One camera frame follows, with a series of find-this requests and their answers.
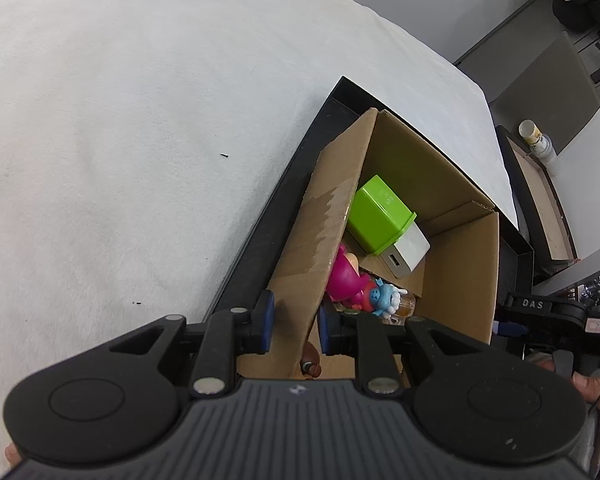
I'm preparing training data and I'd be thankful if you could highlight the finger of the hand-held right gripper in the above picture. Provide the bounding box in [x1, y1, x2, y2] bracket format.
[492, 321, 528, 337]
[504, 291, 587, 329]

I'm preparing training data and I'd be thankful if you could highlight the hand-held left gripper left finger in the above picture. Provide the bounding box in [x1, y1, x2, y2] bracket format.
[109, 289, 276, 395]

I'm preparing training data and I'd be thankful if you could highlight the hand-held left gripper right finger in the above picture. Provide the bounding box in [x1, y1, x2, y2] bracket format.
[317, 305, 487, 395]

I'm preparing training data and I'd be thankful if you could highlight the brown toy figure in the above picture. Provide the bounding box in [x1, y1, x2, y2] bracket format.
[299, 342, 323, 378]

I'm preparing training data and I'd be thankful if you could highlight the pink toy figure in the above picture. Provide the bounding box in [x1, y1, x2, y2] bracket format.
[326, 242, 378, 311]

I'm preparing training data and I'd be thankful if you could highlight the blue toy figure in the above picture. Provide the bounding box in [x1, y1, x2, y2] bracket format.
[362, 277, 408, 318]

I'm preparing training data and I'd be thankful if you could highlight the brown cardboard box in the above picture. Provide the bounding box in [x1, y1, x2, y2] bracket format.
[235, 107, 502, 382]

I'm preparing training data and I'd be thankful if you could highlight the white charger block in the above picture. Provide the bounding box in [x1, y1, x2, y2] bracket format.
[380, 222, 432, 281]

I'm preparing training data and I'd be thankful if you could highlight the green plastic box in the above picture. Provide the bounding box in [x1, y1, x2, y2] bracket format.
[347, 175, 417, 256]

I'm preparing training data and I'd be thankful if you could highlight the person's right hand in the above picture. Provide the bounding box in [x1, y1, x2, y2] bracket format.
[572, 374, 600, 411]

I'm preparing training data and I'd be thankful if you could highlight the black tray with wooden bottom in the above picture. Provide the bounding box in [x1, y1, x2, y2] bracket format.
[495, 125, 579, 277]

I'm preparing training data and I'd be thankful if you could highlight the cream lidded bottle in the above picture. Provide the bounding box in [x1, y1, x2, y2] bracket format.
[518, 119, 557, 163]

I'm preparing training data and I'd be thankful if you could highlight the white table cloth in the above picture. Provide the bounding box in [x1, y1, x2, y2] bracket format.
[0, 0, 522, 463]

